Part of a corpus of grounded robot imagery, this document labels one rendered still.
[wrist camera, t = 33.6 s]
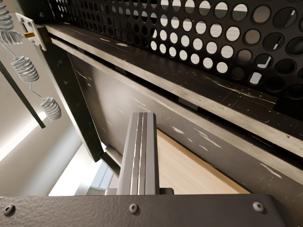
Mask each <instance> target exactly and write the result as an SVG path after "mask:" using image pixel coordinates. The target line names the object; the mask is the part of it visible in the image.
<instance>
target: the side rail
mask: <svg viewBox="0 0 303 227"><path fill-rule="evenodd" d="M100 158H101V160H102V161H103V162H104V163H105V164H106V166H107V167H108V168H109V169H110V170H111V171H112V172H113V173H114V174H115V176H116V177H118V179H119V175H120V170H121V167H120V166H119V165H118V164H117V163H116V162H115V161H114V160H113V159H112V158H111V157H110V156H109V155H108V154H107V153H106V151H105V152H104V153H102V154H101V155H100Z"/></svg>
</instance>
